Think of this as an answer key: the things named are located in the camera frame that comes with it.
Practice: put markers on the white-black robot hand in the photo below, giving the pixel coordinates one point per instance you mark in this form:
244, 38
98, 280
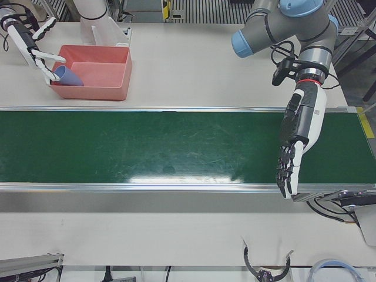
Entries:
25, 41
308, 117

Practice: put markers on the blue plastic cup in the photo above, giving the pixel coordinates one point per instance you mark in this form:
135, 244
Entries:
69, 76

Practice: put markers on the grey UR5e arm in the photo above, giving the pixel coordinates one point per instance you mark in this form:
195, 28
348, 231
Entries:
288, 26
7, 14

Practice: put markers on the pink plastic box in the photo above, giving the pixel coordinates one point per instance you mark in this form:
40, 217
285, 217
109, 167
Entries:
102, 73

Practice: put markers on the grey slanted device box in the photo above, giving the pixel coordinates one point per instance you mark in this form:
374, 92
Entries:
367, 223

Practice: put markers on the yellow-black safety marker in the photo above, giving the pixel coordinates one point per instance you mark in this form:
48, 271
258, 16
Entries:
166, 10

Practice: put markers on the clear plastic tube coil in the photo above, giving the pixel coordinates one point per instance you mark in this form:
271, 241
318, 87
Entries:
337, 268

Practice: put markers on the green conveyor belt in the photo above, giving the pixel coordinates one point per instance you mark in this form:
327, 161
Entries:
147, 147

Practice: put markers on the black curved headband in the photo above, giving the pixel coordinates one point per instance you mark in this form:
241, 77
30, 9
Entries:
264, 273

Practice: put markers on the aluminium profile bar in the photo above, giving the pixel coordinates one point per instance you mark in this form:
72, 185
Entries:
29, 263

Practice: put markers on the black power plug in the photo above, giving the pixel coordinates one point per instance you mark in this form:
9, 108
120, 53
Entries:
108, 274

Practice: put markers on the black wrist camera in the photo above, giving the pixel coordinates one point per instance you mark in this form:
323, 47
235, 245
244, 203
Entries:
280, 72
28, 17

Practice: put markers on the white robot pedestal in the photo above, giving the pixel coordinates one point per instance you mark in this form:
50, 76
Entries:
97, 23

